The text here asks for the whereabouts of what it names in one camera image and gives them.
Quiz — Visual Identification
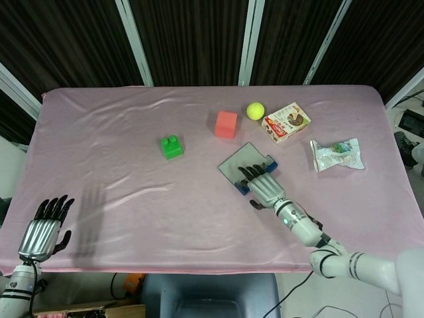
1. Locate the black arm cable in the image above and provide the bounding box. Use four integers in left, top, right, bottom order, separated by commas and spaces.
264, 270, 314, 318

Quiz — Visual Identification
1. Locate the dark shoe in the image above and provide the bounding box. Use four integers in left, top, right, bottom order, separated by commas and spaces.
394, 131, 420, 168

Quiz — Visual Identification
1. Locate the orange object under table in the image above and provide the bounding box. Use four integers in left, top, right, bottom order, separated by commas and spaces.
121, 274, 146, 295

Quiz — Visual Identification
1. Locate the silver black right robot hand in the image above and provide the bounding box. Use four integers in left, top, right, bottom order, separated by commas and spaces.
237, 162, 287, 211

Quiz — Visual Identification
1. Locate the coral red foam cube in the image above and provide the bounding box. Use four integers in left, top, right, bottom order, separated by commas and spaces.
214, 111, 239, 140

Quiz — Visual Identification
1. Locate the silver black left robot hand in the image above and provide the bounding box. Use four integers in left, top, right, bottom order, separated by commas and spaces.
17, 194, 76, 263

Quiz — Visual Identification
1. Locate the blue grey chair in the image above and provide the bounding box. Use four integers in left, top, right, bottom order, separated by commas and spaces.
140, 273, 281, 318

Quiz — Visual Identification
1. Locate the brown cardboard box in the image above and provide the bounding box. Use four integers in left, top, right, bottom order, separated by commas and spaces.
31, 299, 147, 318

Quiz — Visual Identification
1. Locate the white partition post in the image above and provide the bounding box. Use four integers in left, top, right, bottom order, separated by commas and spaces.
237, 0, 264, 87
302, 0, 353, 86
0, 62, 43, 121
114, 0, 154, 87
385, 65, 424, 111

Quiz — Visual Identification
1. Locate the black floor device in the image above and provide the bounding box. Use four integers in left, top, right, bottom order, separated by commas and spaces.
398, 110, 424, 133

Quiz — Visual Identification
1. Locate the green toy building brick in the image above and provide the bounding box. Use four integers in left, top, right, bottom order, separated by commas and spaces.
159, 134, 186, 162

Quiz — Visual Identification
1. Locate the blue glasses case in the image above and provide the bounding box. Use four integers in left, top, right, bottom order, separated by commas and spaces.
217, 142, 280, 197

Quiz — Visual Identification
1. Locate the cookie snack carton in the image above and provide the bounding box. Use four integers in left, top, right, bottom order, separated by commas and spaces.
261, 103, 313, 145

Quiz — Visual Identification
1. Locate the yellow tennis ball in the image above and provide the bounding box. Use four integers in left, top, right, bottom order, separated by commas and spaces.
246, 102, 266, 121

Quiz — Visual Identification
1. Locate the dark pleated curtain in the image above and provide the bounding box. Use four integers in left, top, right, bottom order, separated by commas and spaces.
0, 0, 424, 146

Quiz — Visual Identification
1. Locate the clear crinkled snack bag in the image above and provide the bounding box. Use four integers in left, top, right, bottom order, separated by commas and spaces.
309, 136, 366, 174

